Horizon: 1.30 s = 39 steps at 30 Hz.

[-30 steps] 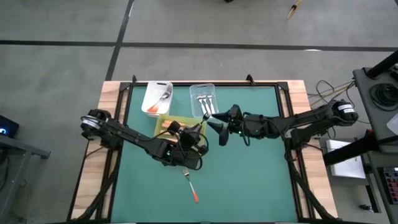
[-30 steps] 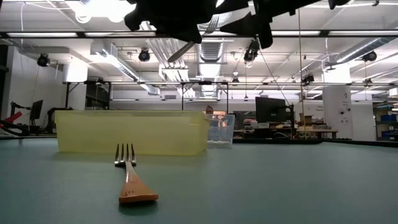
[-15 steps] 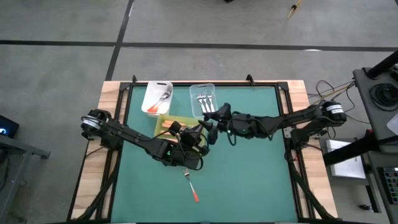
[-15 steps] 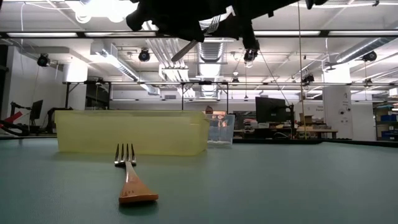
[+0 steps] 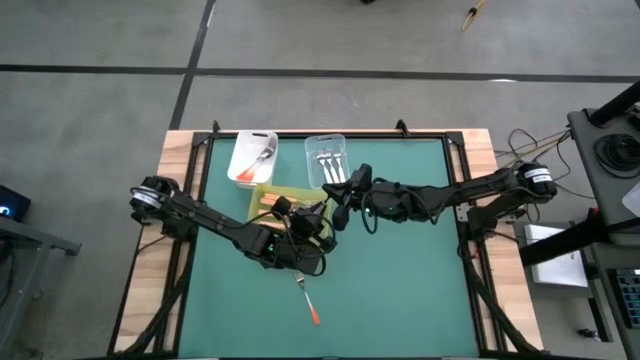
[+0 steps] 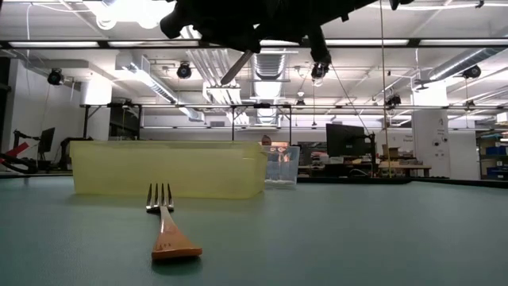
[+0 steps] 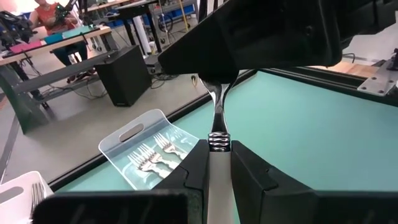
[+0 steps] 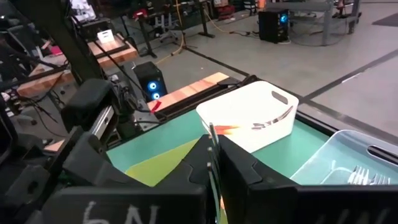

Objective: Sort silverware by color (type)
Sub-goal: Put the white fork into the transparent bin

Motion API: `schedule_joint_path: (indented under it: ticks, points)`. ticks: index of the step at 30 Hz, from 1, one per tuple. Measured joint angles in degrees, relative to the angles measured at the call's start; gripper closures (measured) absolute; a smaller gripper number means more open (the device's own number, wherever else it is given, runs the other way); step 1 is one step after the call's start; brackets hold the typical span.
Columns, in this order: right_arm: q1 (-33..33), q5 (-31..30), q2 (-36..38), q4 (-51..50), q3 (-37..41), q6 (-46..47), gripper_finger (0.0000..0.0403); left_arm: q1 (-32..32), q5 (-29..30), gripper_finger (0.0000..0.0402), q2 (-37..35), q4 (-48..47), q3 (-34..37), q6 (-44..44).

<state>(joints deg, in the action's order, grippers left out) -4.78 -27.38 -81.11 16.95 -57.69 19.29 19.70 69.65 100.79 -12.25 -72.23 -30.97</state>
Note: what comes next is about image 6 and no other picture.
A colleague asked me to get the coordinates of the wooden desk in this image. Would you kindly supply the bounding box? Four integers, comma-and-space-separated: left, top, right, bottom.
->
376, 164, 433, 179

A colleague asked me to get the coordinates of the green table mat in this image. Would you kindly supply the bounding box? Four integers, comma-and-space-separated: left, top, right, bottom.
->
0, 176, 508, 286

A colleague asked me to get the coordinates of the cardboard box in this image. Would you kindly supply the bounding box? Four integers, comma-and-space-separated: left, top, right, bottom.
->
381, 144, 401, 160

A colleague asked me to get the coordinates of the small black monitor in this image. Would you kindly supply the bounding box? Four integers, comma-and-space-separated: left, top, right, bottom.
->
38, 126, 56, 160

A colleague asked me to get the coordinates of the distant black table frame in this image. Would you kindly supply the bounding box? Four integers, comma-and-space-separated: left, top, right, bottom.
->
80, 102, 294, 141

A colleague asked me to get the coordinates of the black monitor stand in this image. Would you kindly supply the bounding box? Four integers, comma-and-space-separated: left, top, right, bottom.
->
364, 132, 377, 178

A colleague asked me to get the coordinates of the shelf with blue bins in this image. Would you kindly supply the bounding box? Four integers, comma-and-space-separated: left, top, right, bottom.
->
475, 129, 508, 180

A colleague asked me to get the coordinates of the black cabinet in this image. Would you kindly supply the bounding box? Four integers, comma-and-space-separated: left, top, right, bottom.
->
109, 102, 143, 139

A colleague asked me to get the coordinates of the yellow hanging cord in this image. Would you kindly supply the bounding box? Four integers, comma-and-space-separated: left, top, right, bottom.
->
379, 0, 392, 178

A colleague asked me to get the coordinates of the silver ventilation duct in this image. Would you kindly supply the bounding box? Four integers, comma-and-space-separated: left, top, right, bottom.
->
249, 47, 293, 124

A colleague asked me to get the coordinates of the yellow translucent plastic bin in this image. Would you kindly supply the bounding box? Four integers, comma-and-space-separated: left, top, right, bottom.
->
70, 139, 269, 200

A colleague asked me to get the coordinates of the red-orange-handled fork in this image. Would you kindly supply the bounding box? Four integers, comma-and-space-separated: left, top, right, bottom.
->
145, 182, 203, 262

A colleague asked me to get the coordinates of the large black monitor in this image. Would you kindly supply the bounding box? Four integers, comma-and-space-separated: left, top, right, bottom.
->
325, 123, 367, 158

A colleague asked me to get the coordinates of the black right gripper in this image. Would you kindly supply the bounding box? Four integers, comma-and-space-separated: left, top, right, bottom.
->
160, 0, 333, 65

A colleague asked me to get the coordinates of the black frame bar with lights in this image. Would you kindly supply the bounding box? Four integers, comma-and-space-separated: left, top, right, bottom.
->
0, 38, 508, 50

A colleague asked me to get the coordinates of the clear plastic bin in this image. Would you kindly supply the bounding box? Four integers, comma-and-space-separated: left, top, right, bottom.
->
262, 145, 302, 190

